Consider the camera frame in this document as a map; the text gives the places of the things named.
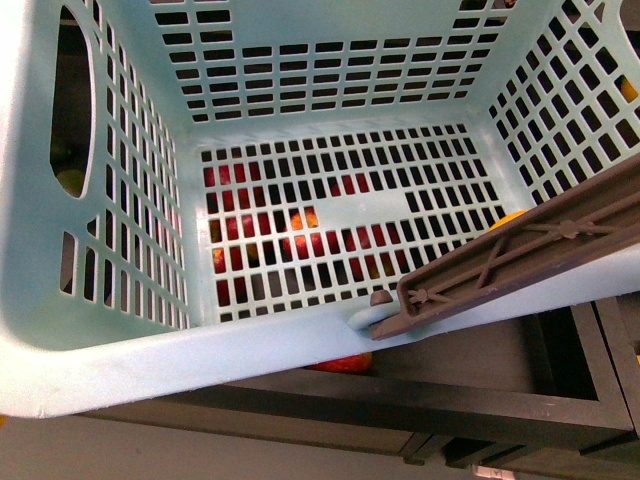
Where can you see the light teal plastic basket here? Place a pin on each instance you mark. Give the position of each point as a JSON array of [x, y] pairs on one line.
[[197, 192]]

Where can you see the yellow lemon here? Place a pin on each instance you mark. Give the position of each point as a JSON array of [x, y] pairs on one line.
[[506, 219]]

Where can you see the brown basket handle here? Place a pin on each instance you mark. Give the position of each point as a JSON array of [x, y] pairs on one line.
[[591, 221]]

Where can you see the red apple under basket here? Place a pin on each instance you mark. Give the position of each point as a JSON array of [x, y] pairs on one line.
[[355, 364]]

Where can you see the black fruit display tray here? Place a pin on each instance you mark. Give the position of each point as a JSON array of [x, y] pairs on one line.
[[554, 394]]

